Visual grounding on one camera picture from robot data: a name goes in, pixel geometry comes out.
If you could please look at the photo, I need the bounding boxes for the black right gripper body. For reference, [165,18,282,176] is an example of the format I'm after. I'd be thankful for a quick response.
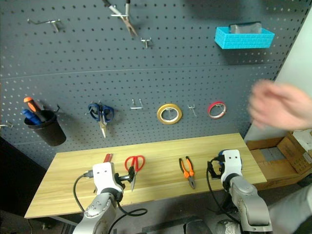
[213,156,224,179]

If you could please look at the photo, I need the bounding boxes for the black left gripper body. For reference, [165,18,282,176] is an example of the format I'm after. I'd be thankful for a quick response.
[113,172,126,190]

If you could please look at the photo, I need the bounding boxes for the grey pegboard wall with tools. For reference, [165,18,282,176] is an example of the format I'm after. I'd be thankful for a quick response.
[0,0,312,169]

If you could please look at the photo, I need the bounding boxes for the person's bare hand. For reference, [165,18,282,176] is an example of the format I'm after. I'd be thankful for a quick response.
[248,79,312,130]

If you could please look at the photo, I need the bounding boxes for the red tape roll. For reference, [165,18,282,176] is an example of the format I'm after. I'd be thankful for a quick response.
[207,100,227,120]

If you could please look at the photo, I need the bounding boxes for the large open cardboard box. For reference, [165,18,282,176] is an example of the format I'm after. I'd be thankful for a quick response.
[245,136,302,191]

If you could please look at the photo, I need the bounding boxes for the grey rounded shape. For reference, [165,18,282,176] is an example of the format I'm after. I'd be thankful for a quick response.
[214,218,242,234]

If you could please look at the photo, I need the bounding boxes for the dark rounded shape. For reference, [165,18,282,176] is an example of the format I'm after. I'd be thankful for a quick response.
[182,218,213,234]

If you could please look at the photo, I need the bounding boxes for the yellow tape roll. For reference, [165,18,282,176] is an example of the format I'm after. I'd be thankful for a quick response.
[156,103,183,125]

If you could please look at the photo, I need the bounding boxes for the silver double pegboard hook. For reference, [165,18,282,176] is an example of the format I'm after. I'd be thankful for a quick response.
[129,98,143,110]

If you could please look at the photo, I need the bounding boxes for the printed cardboard box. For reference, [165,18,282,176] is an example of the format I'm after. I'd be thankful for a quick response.
[277,132,312,175]

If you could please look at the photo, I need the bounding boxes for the grey person clothing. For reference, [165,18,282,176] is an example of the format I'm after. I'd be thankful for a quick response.
[267,183,312,234]

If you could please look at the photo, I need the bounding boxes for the black plastic cup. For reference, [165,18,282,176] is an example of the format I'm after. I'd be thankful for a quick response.
[23,110,67,147]

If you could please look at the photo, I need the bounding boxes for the white small box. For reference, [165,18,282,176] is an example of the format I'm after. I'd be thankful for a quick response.
[292,130,312,147]

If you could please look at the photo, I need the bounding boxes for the black cabinet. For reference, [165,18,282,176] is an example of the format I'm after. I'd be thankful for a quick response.
[0,136,47,216]

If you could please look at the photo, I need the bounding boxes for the orange black screwdriver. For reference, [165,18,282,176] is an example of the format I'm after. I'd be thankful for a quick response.
[23,97,47,122]

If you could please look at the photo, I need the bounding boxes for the blue plastic bin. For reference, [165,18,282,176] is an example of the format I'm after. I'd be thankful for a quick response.
[214,26,275,50]

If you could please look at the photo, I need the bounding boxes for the grey block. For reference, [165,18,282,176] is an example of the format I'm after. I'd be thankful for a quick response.
[228,21,263,35]

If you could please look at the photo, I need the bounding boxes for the long silver pegboard hook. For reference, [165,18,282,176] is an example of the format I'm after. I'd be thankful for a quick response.
[26,18,62,33]

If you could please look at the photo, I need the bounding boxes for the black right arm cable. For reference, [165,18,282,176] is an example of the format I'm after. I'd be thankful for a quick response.
[206,168,242,226]

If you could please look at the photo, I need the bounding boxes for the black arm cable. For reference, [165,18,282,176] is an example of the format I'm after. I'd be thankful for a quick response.
[206,168,242,226]
[73,172,148,234]

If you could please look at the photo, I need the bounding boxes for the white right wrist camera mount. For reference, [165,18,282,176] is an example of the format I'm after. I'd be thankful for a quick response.
[220,149,243,181]

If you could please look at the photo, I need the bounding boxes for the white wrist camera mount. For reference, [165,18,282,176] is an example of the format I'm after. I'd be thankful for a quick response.
[92,162,123,195]
[220,149,243,181]

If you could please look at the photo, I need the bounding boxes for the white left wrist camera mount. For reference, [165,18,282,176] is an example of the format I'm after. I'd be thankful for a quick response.
[92,162,123,195]

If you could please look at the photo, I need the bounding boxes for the red handled scissors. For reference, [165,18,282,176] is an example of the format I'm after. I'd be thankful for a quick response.
[124,155,146,192]

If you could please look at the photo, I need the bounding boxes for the orange handled pliers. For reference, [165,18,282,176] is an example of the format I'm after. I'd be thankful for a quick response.
[178,156,196,190]

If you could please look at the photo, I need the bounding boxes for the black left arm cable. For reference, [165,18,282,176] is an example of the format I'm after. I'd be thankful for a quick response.
[73,172,148,234]

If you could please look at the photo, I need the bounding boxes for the blue handled scissors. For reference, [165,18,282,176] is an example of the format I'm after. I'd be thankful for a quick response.
[87,102,115,139]

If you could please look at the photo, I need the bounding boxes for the blue handled screwdriver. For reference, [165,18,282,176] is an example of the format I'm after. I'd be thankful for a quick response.
[21,109,41,125]

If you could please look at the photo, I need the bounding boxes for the black handled needle nose pliers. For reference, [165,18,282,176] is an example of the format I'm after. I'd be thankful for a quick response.
[101,0,138,38]

